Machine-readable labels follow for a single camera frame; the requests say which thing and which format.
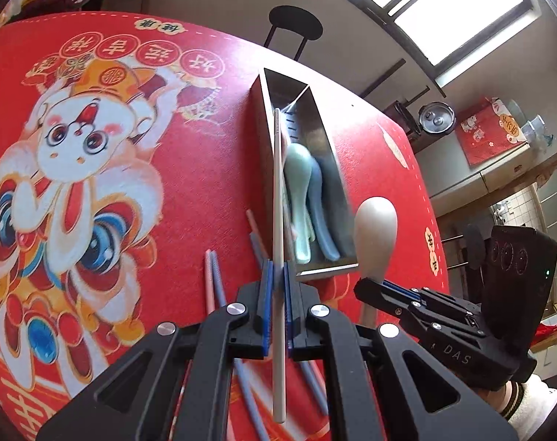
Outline blue spoon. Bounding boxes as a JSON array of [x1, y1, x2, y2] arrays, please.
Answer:
[[306, 147, 342, 261]]

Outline silver pressure cooker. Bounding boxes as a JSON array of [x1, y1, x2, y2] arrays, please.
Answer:
[[418, 101, 456, 137]]

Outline green spoon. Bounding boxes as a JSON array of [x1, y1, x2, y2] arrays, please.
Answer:
[[284, 143, 314, 262]]

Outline beige spoon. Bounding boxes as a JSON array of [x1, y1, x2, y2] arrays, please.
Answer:
[[354, 197, 399, 331]]

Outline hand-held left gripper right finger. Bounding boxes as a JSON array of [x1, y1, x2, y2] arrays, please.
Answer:
[[283, 262, 520, 441]]

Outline metal utensil box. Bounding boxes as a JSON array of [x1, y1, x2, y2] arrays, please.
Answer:
[[251, 67, 359, 284]]

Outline clear plastic containers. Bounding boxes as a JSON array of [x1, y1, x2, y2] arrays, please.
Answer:
[[503, 98, 556, 148]]

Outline short pink and blue chopsticks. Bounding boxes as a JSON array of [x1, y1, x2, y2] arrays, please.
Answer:
[[205, 249, 220, 313]]

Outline red printed cloth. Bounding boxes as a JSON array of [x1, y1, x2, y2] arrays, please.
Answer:
[[457, 97, 530, 166]]

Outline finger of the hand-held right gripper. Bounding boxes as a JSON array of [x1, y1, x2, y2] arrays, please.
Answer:
[[354, 279, 441, 346], [382, 279, 481, 328]]

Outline red printed tablecloth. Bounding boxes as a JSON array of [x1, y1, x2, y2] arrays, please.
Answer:
[[0, 9, 449, 441]]

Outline person's right forearm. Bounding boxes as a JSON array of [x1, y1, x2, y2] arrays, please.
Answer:
[[471, 372, 557, 435]]

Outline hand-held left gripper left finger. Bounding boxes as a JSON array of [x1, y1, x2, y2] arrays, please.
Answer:
[[37, 259, 274, 441]]

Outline window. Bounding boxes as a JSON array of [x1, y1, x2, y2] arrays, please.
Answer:
[[384, 0, 535, 68]]

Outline grey cabinet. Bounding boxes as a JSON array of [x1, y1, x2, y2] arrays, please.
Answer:
[[412, 140, 557, 221]]

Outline pink chopstick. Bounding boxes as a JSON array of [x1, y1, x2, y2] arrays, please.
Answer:
[[245, 210, 266, 265]]

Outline beige chopstick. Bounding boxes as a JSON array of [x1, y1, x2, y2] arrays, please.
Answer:
[[270, 107, 289, 424]]

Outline blue chopstick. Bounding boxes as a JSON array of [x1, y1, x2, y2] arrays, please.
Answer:
[[250, 233, 330, 416], [211, 252, 270, 441]]

